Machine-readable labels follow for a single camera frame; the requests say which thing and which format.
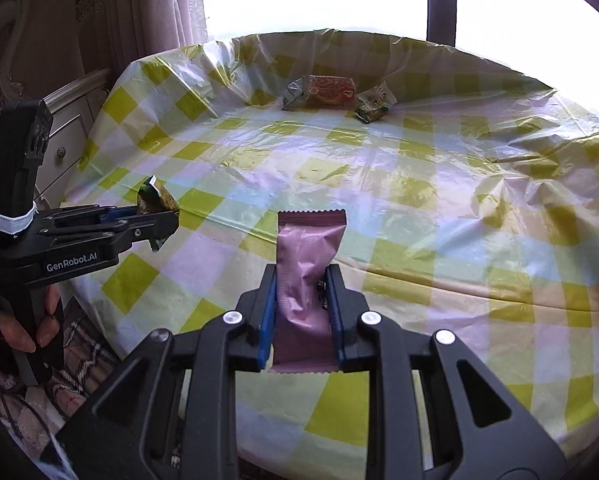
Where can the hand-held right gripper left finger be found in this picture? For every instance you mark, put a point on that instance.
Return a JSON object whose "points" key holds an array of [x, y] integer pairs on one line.
{"points": [[267, 310]]}

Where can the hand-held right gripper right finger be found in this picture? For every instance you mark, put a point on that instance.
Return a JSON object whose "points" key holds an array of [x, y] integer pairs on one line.
{"points": [[335, 320]]}

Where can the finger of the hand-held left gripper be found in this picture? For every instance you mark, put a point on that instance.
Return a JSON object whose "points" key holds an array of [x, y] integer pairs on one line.
{"points": [[117, 215], [144, 230]]}

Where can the dark green patterned snack packet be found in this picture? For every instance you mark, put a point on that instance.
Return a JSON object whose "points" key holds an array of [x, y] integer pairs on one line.
{"points": [[157, 197]]}

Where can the pink snack packet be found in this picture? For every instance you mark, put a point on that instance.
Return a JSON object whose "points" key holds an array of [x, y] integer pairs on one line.
{"points": [[304, 260]]}

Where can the person's left hand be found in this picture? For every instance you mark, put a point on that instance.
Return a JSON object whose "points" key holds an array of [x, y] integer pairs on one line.
{"points": [[49, 320]]}

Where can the white carved drawer cabinet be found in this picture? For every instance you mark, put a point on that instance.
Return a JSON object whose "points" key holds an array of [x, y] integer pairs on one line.
{"points": [[69, 130]]}

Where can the yellow checked plastic tablecloth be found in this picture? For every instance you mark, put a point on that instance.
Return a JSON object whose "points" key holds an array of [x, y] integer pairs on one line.
{"points": [[429, 210]]}

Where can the grey green snack packet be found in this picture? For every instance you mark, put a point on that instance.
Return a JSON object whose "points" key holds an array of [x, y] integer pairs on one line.
{"points": [[294, 95]]}

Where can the pink curtain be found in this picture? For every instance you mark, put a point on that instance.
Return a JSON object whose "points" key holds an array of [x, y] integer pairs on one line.
{"points": [[179, 10]]}

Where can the green and yellow snack packet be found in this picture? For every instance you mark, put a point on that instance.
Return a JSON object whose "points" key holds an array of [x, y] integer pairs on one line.
{"points": [[374, 107]]}

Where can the red cracker packet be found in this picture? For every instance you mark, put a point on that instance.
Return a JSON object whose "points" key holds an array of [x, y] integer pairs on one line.
{"points": [[329, 90]]}

